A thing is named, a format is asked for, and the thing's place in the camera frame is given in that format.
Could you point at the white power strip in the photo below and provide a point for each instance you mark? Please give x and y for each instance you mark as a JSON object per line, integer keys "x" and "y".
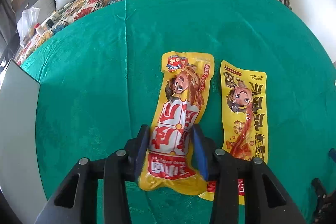
{"x": 52, "y": 18}

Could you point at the red-capped small bottle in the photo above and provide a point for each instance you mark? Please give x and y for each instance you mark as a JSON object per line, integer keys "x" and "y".
{"x": 40, "y": 29}

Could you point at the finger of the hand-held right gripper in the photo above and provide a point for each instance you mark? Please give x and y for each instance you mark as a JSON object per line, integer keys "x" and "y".
{"x": 320, "y": 195}

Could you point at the white cardboard box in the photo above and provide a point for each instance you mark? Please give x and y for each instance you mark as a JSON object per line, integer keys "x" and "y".
{"x": 18, "y": 134}

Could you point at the green blanket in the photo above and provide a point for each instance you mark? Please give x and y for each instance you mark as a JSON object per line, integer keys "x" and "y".
{"x": 92, "y": 82}

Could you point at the yellow packet with red-white print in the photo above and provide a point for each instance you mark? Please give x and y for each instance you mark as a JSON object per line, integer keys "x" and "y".
{"x": 173, "y": 113}

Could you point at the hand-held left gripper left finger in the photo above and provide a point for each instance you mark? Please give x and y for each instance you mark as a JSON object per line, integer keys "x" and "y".
{"x": 143, "y": 153}

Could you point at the clear plastic bag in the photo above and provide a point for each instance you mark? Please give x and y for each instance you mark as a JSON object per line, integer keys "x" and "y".
{"x": 27, "y": 24}

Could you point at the yellow packet with brown print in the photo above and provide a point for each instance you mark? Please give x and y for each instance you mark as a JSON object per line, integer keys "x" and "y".
{"x": 244, "y": 113}

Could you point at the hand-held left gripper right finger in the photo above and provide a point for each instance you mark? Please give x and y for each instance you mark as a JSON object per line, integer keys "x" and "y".
{"x": 199, "y": 150}

